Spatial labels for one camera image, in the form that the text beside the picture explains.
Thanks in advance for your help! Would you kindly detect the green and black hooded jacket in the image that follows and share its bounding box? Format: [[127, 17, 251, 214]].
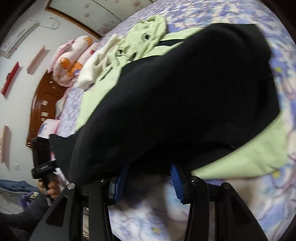
[[50, 14, 289, 186]]

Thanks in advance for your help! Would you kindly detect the red wall shelf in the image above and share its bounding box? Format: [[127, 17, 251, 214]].
[[0, 61, 21, 96]]

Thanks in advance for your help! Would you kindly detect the person's left hand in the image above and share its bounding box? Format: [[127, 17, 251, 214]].
[[38, 174, 63, 200]]

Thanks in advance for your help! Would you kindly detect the person's left forearm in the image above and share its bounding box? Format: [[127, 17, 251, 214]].
[[0, 192, 50, 241]]

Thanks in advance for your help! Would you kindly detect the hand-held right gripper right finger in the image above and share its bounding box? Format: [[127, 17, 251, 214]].
[[170, 162, 270, 241]]

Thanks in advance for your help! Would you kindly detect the blue denim cloth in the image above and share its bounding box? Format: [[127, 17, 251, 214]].
[[0, 179, 38, 193]]

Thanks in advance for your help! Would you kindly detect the pink wall shelf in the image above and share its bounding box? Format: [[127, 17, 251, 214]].
[[26, 46, 47, 75], [0, 125, 12, 171]]

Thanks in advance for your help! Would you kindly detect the pink pillow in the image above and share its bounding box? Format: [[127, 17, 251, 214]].
[[38, 119, 60, 139]]

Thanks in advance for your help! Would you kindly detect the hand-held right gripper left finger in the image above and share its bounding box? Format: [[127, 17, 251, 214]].
[[29, 162, 129, 241]]

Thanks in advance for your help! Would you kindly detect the brown wooden headboard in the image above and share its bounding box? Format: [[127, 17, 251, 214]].
[[26, 71, 67, 147]]

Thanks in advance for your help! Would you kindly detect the white air conditioner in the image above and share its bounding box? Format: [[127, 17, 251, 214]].
[[0, 19, 40, 58]]

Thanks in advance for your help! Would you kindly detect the folded white fleece garment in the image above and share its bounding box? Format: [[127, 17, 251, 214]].
[[75, 34, 121, 90]]

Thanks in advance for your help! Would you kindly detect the purple cloth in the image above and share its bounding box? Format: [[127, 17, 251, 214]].
[[22, 191, 34, 207]]

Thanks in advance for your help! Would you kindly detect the rolled pink bear-print quilt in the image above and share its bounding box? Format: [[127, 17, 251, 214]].
[[47, 35, 100, 87]]

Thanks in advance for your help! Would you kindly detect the grey cloth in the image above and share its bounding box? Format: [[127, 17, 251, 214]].
[[55, 96, 68, 116]]

